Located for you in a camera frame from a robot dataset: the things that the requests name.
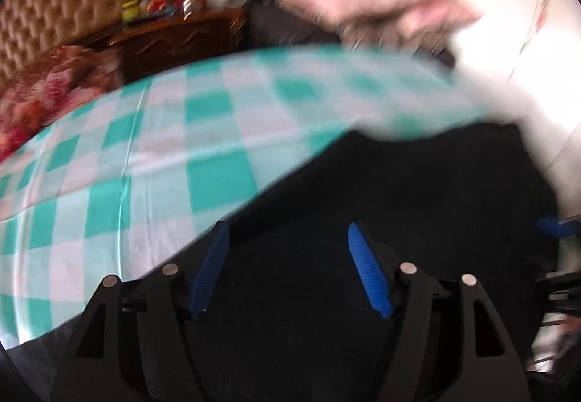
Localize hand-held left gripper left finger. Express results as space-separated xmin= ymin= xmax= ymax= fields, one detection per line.
xmin=49 ymin=221 xmax=231 ymax=402

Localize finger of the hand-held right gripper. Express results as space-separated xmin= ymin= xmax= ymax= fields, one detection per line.
xmin=536 ymin=271 xmax=581 ymax=307
xmin=532 ymin=215 xmax=581 ymax=240

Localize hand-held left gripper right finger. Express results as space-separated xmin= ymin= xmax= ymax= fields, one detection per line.
xmin=348 ymin=221 xmax=532 ymax=402

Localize black pants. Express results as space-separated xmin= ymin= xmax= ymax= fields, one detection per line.
xmin=9 ymin=123 xmax=561 ymax=402

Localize teal white checked bed sheet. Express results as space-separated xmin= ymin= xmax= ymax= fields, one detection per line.
xmin=0 ymin=46 xmax=491 ymax=348

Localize dark wooden nightstand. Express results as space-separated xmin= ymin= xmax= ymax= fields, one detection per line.
xmin=75 ymin=7 xmax=248 ymax=83

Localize red floral blanket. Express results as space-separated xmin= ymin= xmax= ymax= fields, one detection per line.
xmin=0 ymin=45 xmax=125 ymax=162

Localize black chair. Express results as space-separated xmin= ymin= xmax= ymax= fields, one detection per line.
xmin=243 ymin=0 xmax=455 ymax=67

